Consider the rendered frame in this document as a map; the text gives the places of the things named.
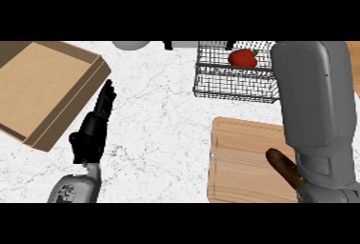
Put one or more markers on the open wooden drawer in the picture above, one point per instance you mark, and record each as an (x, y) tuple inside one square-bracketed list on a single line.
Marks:
[(45, 89)]

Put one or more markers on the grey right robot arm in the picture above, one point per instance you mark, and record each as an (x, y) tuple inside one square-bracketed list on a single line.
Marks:
[(316, 111)]

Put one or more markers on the grey flat object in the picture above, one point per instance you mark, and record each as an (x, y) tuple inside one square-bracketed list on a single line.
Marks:
[(184, 44)]

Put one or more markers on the grey rounded object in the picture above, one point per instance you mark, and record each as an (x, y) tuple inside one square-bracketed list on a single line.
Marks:
[(132, 45)]

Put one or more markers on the wooden cutting board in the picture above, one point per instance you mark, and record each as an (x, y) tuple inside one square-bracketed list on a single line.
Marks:
[(248, 158)]

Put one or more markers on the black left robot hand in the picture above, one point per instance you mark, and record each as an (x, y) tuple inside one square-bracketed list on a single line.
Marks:
[(92, 133)]

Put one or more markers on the wooden board edge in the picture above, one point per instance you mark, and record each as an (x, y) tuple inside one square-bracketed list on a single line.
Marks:
[(355, 63)]

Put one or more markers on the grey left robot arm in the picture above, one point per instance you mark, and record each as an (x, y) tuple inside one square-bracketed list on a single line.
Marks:
[(77, 187)]

